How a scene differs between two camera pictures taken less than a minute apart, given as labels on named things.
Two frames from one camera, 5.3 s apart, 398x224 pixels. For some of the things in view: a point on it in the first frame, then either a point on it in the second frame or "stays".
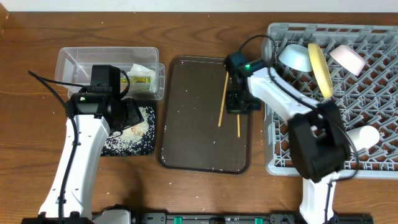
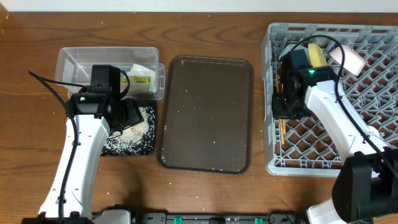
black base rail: (249, 218) stays
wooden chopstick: (223, 99) -> (280, 120)
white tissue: (138, 70) stays
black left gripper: (135, 116) stays
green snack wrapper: (136, 80) stays
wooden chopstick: (239, 126) -> (282, 122)
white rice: (137, 139) stays
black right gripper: (237, 104) -> (280, 109)
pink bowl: (347, 59) stays
